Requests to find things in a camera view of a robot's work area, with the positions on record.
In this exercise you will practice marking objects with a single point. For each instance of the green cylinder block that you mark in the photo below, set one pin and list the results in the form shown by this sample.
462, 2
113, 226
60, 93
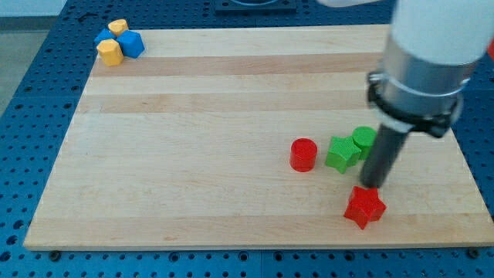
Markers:
363, 138

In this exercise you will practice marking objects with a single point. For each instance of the rear yellow hexagon block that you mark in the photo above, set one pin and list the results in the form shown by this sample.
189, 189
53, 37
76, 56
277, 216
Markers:
117, 27

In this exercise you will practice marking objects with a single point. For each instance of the large blue cube block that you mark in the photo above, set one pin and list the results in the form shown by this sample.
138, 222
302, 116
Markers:
131, 44

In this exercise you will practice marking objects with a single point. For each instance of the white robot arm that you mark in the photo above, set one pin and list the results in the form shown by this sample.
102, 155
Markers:
431, 51

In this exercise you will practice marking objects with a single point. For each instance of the green star block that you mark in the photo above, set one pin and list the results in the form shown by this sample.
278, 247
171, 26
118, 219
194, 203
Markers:
342, 154

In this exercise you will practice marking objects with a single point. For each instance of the front yellow hexagon block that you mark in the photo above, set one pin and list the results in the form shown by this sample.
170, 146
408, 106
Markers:
110, 52

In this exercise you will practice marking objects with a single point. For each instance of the yellow hexagon block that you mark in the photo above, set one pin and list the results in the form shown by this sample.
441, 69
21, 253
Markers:
117, 27
110, 52

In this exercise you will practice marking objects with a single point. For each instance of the small blue block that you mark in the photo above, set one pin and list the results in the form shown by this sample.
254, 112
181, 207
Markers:
104, 34

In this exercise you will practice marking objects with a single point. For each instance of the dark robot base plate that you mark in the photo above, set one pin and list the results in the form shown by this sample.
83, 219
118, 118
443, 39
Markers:
255, 6

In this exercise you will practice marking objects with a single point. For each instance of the red star block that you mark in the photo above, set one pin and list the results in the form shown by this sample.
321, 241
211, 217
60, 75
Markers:
364, 206

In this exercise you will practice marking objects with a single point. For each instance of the light wooden board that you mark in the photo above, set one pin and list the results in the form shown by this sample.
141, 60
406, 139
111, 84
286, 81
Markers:
188, 147

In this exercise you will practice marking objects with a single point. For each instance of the red cylinder block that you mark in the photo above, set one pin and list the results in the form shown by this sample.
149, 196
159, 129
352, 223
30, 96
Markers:
303, 154

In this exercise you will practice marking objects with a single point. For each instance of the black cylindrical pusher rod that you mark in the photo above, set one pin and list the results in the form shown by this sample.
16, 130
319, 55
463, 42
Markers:
383, 154

